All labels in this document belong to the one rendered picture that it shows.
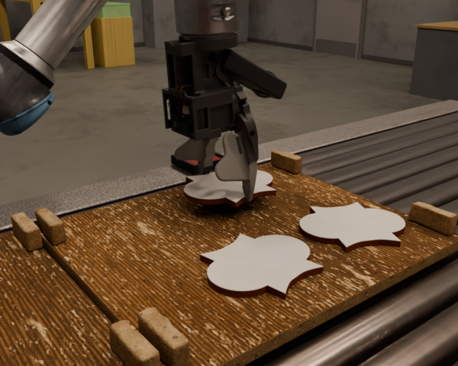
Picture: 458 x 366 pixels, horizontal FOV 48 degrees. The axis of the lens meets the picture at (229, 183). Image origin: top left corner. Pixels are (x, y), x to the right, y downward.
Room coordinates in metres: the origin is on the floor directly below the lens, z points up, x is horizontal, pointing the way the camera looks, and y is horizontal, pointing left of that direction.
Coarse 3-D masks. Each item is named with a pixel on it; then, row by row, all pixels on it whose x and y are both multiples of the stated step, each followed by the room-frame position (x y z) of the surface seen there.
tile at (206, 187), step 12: (192, 180) 0.68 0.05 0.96; (204, 180) 0.67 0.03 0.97; (216, 180) 0.67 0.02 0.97; (264, 180) 0.67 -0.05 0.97; (192, 192) 0.63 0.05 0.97; (204, 192) 0.63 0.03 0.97; (216, 192) 0.63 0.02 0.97; (228, 192) 0.63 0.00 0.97; (240, 192) 0.63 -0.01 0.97; (264, 192) 0.64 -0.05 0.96; (204, 204) 0.61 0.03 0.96; (240, 204) 0.61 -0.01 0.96
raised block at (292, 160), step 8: (272, 152) 0.82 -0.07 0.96; (280, 152) 0.81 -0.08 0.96; (288, 152) 0.81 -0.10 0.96; (272, 160) 0.82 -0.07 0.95; (280, 160) 0.80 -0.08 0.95; (288, 160) 0.79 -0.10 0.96; (296, 160) 0.78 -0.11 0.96; (280, 168) 0.80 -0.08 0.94; (288, 168) 0.79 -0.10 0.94; (296, 168) 0.78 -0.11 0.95
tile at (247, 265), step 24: (240, 240) 0.54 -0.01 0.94; (264, 240) 0.54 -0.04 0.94; (288, 240) 0.54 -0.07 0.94; (216, 264) 0.48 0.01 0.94; (240, 264) 0.48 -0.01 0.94; (264, 264) 0.48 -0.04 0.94; (288, 264) 0.48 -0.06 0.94; (312, 264) 0.48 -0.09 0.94; (216, 288) 0.44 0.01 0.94; (240, 288) 0.44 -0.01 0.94; (264, 288) 0.44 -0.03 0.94; (288, 288) 0.44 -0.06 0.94
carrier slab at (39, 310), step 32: (0, 256) 0.51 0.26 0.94; (32, 256) 0.51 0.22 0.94; (0, 288) 0.45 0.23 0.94; (32, 288) 0.45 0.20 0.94; (64, 288) 0.45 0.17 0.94; (0, 320) 0.40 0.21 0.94; (32, 320) 0.40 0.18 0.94; (64, 320) 0.40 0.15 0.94; (96, 320) 0.40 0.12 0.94; (0, 352) 0.35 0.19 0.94; (32, 352) 0.35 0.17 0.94; (64, 352) 0.35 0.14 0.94; (96, 352) 0.35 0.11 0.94
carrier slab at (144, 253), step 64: (320, 192) 0.70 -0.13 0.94; (64, 256) 0.51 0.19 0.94; (128, 256) 0.51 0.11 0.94; (192, 256) 0.51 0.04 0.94; (320, 256) 0.51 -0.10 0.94; (384, 256) 0.51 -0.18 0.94; (128, 320) 0.40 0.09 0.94; (192, 320) 0.40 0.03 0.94; (256, 320) 0.40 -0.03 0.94; (320, 320) 0.41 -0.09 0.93
